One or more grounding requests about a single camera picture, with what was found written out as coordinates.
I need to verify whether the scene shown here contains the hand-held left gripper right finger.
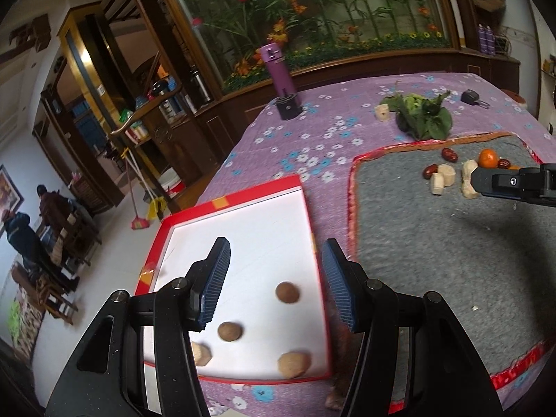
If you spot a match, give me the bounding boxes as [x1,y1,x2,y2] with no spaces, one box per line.
[320,238,505,417]

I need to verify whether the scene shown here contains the purple floral tablecloth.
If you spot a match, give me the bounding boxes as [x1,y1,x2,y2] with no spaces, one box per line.
[191,72,556,417]

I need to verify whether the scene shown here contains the yellow dustpan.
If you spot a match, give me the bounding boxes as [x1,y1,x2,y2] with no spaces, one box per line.
[148,197,168,222]

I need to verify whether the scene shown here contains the grey mat with red border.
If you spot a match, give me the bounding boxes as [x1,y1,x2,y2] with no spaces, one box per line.
[347,132,556,415]

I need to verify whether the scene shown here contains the red and white tray box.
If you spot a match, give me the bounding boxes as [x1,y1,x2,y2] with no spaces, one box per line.
[134,174,333,385]

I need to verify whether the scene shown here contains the green leafy vegetable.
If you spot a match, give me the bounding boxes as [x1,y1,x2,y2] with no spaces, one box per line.
[380,90,453,142]

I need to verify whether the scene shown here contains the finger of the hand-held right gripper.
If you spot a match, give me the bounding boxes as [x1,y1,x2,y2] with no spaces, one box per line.
[471,163,556,207]

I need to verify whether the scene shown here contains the broom with pink bristles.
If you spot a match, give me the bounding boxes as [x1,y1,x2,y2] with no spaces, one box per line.
[124,150,150,230]

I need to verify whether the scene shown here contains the purple thermos bottle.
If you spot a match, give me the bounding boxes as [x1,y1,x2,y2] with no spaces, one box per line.
[260,44,298,96]

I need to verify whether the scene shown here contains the glass case with artificial flowers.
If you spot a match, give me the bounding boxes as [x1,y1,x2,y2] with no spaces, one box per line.
[167,0,461,92]

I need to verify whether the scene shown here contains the dark wooden cabinet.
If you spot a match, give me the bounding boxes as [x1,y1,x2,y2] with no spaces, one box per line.
[58,2,218,209]

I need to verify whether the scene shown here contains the black square holder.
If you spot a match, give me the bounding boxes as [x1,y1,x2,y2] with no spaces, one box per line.
[275,92,303,121]

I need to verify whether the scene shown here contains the framed wall picture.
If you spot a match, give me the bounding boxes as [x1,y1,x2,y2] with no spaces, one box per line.
[0,165,24,236]

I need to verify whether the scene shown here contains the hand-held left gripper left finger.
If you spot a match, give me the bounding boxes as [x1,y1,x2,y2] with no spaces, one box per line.
[46,237,232,417]

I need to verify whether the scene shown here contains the brown walnut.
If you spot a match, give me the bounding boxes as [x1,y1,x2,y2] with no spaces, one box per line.
[276,281,300,304]
[278,351,312,378]
[218,321,244,343]

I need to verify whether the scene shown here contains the white bucket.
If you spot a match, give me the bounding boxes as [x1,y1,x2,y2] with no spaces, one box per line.
[160,171,181,195]

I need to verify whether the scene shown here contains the black car key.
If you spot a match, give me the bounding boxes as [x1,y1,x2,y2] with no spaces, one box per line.
[460,89,491,109]

